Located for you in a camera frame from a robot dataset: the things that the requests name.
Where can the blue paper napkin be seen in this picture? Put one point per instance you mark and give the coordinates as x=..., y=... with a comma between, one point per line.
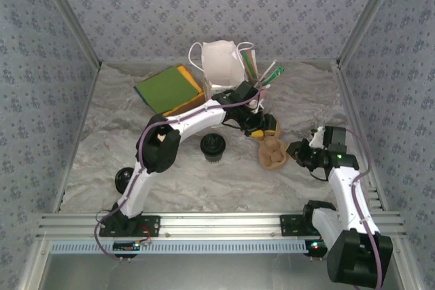
x=139, y=95

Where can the aluminium corner post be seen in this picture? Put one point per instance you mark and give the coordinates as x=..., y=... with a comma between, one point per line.
x=70, y=15
x=367, y=15

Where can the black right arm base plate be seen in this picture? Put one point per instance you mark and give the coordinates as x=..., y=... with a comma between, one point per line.
x=289, y=225

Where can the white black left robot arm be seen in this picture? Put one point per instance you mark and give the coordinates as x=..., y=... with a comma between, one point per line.
x=142, y=184

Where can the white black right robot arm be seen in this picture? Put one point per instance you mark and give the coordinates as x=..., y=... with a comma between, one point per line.
x=346, y=201

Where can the white wrapped paper straw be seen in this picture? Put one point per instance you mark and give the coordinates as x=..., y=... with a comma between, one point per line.
x=270, y=67

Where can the pink metal bucket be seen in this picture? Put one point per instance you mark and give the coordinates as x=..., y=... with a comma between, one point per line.
x=263, y=94

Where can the black plastic cup lid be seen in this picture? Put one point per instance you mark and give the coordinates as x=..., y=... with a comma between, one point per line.
x=122, y=179

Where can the aluminium right corner post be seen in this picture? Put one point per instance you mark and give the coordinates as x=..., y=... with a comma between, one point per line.
x=367, y=15

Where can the tan wrapped stirrer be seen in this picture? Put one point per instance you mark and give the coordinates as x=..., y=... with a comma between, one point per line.
x=252, y=62

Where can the aluminium back rail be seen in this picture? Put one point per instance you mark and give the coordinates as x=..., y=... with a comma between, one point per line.
x=136, y=61

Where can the white cartoon print paper bag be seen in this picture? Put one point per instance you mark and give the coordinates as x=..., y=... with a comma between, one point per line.
x=219, y=62

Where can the green striped wrapped straw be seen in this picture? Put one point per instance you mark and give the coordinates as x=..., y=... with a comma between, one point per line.
x=247, y=62

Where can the brown pulp cup carrier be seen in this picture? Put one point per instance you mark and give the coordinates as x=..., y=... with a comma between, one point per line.
x=272, y=157

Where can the aluminium left corner post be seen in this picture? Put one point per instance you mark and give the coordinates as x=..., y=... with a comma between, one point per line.
x=70, y=15

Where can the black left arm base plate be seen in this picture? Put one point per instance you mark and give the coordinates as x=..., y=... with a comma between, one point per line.
x=153, y=227

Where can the grey metal sheet panel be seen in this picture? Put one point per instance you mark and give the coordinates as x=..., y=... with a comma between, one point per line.
x=204, y=273

